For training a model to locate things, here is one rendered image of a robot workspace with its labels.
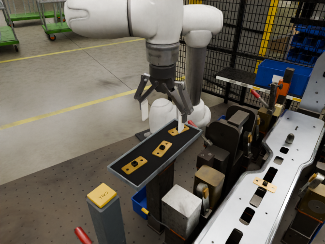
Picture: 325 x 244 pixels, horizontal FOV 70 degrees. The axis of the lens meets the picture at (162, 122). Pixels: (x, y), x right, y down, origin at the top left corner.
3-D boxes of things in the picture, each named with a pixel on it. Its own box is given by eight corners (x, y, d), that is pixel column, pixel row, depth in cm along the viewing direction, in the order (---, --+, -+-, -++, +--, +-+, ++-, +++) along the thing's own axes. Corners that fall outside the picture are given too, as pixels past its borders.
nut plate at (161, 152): (160, 158, 78) (160, 155, 78) (151, 154, 80) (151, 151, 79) (172, 144, 85) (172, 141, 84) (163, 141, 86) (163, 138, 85)
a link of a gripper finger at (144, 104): (142, 103, 74) (140, 102, 74) (143, 121, 78) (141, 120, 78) (147, 99, 76) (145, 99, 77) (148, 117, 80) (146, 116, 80)
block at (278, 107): (264, 157, 146) (281, 107, 125) (258, 155, 147) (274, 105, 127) (266, 154, 148) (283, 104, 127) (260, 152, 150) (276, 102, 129)
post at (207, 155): (199, 223, 108) (208, 160, 86) (190, 218, 111) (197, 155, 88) (204, 216, 111) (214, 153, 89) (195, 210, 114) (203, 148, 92)
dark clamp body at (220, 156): (210, 221, 110) (222, 161, 88) (189, 207, 116) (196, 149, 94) (217, 210, 114) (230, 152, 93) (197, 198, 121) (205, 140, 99)
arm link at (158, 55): (169, 47, 56) (169, 70, 59) (185, 38, 63) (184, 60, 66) (138, 42, 60) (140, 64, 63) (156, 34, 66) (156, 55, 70)
